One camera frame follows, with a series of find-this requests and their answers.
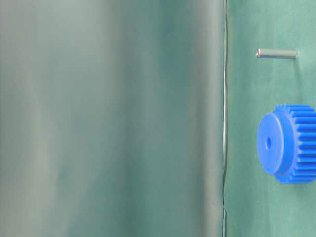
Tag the grey metal shaft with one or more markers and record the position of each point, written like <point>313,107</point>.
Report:
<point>276,53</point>

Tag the green cloth mat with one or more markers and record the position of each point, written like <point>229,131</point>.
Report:
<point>256,204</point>

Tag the blue plastic gear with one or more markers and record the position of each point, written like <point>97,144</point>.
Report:
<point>286,143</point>

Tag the green backdrop curtain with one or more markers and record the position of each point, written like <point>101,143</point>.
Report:
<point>111,118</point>

